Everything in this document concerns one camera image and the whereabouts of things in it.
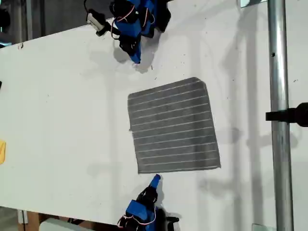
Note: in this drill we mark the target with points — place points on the grey white striped towel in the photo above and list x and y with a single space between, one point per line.
173 126

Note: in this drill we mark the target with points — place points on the wooden table leg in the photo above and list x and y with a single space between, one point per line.
33 221

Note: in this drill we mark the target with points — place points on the black clamp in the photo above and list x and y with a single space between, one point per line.
288 115

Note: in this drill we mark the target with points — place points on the yellow object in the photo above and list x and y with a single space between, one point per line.
2 152

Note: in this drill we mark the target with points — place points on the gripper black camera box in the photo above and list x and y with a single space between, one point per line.
96 20

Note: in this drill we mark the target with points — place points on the steel post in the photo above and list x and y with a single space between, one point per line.
280 115

